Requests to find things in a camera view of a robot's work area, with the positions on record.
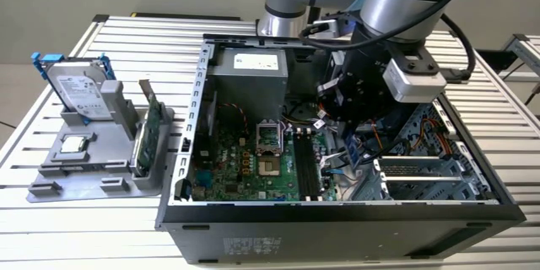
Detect black RAM slot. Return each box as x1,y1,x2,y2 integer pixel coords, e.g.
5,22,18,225
310,129,325,201
303,129,318,201
298,129,313,201
293,129,306,201

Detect grey power supply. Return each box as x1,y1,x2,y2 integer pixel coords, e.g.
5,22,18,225
207,47,290,119

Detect metal socket cover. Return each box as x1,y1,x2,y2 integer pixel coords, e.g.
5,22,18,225
254,118,283,157

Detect perforated metal disk bay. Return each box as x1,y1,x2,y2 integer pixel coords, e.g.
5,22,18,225
351,155,486,202

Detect CPU socket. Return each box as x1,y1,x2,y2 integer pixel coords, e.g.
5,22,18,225
255,155,282,178

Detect black rectangular block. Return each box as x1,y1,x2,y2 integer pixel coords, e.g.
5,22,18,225
474,49,518,71

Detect green motherboard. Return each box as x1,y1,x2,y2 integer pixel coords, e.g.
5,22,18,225
186,118,338,202

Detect metal slat side table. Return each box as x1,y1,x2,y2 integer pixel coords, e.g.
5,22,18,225
497,32,540,106

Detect black PC case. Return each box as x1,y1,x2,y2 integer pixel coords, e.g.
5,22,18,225
153,32,527,266

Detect green graphics card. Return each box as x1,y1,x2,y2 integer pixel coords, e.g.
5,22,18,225
129,78,167,178

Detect grey parts rack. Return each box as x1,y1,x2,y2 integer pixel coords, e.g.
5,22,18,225
25,78,175,203

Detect hard disk in blue carrier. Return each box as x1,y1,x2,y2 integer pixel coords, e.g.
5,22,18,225
30,51,117,124

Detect silver CPU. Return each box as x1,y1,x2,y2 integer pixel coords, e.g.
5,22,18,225
58,135,90,154

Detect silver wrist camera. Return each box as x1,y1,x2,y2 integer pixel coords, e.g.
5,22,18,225
381,58,447,103
310,18,351,39

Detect grey wires with white labels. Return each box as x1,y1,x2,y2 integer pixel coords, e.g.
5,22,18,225
279,110,334,133

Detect orange wire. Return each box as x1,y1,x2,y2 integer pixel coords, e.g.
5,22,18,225
370,123,383,150

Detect black wire bundle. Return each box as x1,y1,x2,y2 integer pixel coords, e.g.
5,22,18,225
326,124,407,168

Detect red orange yellow wires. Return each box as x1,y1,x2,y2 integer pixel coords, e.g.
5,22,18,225
410,117,450,160

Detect twisted red black wire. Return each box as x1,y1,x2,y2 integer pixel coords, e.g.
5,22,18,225
217,102,250,135

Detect thin red wire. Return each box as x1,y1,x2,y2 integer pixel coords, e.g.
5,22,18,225
335,173,363,200

